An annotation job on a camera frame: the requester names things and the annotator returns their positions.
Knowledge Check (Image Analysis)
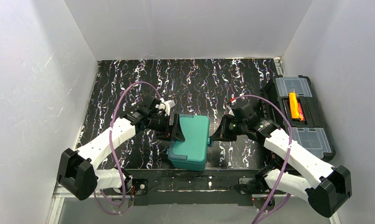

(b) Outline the teal medicine box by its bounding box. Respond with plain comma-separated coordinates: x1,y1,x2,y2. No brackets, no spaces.
167,114,211,171

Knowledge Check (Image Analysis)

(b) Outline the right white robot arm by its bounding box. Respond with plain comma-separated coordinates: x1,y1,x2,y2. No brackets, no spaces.
210,104,352,217

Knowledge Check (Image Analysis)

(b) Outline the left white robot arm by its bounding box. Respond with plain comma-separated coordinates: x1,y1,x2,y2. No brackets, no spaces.
57,96,185,201

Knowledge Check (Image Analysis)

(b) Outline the orange tool in toolbox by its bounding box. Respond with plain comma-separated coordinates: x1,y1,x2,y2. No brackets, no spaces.
289,92,303,121

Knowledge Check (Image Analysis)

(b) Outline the black tool box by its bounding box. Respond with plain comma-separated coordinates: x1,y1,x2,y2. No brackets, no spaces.
260,75,336,162

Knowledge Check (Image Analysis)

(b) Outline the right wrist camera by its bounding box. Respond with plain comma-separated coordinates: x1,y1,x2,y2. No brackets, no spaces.
226,101,238,116

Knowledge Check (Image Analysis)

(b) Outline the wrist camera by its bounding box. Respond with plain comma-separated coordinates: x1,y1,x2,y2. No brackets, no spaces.
226,101,238,116
158,98,176,116

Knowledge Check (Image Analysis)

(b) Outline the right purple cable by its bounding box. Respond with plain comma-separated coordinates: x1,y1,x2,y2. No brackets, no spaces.
235,95,295,224

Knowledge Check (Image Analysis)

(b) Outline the purple cable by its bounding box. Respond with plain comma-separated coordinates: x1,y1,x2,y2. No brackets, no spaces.
235,95,295,224
93,82,162,216

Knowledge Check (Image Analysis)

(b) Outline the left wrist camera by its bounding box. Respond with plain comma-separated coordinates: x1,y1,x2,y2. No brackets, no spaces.
158,98,176,116

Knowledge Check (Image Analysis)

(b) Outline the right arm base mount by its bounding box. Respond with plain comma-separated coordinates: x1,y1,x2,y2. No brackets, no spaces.
233,165,276,195

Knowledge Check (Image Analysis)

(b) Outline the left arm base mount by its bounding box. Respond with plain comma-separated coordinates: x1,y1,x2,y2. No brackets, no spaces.
104,178,149,196

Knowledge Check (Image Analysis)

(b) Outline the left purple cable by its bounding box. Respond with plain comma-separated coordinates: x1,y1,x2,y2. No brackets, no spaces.
93,82,162,216

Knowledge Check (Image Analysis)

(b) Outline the aluminium frame rail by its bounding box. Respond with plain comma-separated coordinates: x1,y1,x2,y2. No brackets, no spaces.
47,184,71,224

